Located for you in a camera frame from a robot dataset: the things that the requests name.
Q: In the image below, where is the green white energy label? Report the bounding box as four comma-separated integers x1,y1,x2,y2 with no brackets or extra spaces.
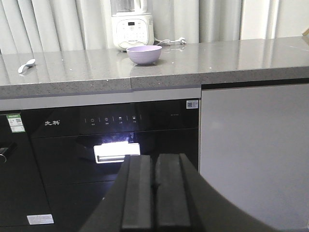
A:
6,114,25,133

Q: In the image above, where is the grey cabinet door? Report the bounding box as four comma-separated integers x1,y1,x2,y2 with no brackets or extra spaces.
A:
200,84,309,230

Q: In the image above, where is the white power cord with plug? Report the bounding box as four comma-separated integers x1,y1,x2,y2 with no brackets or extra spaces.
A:
154,37,188,46

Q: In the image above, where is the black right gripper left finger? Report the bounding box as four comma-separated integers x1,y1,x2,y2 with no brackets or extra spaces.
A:
80,155,153,232

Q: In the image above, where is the white QR code sticker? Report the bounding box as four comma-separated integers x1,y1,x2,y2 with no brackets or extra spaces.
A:
186,100,199,109

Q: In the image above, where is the light grey curtain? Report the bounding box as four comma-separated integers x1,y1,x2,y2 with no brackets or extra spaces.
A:
0,0,309,54

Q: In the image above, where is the black built-in dishwasher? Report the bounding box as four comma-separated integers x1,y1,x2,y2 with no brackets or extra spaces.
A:
0,99,199,232

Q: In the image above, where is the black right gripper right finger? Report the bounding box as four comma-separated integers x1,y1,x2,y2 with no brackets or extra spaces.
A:
154,154,275,232

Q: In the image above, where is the light blue plastic spoon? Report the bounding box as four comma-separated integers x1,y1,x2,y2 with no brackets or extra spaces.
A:
18,58,36,74

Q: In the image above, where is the white blender with clear jar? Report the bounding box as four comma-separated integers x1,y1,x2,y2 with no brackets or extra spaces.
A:
110,0,154,51

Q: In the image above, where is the white label sticker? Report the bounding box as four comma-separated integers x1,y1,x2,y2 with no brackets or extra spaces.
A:
27,214,54,225

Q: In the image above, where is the purple plastic bowl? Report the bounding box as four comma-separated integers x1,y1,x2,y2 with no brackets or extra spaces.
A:
126,45,162,65

